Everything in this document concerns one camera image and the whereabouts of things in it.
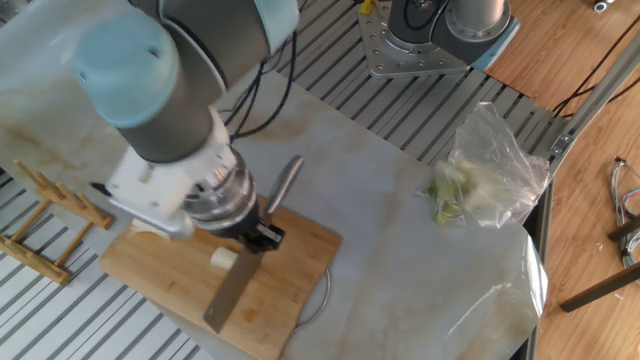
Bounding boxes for plastic bag of scallion scraps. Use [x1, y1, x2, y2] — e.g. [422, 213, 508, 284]
[424, 100, 551, 230]

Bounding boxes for aluminium frame beam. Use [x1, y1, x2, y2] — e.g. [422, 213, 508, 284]
[546, 32, 640, 175]

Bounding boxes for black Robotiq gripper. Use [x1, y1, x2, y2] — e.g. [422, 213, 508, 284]
[212, 209, 286, 255]

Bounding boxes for black floor cables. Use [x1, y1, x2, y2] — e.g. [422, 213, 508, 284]
[551, 14, 640, 120]

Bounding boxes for dark wooden bar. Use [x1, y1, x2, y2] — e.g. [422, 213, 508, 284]
[559, 261, 640, 314]
[607, 214, 640, 243]

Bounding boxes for bamboo cutting board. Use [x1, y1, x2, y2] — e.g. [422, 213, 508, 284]
[98, 197, 343, 360]

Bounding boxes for bundle of coloured wires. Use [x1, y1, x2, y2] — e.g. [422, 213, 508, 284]
[608, 156, 640, 271]

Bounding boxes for silver robot mounting plate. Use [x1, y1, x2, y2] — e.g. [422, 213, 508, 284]
[357, 1, 481, 80]

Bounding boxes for white scallion stalk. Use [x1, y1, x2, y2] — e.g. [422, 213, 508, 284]
[209, 245, 240, 271]

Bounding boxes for steel cleaver knife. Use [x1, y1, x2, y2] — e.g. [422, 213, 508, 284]
[202, 154, 305, 335]

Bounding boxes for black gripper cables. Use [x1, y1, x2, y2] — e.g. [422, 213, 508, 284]
[222, 29, 301, 142]

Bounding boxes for wooden peg rack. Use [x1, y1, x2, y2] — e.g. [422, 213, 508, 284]
[0, 158, 115, 287]

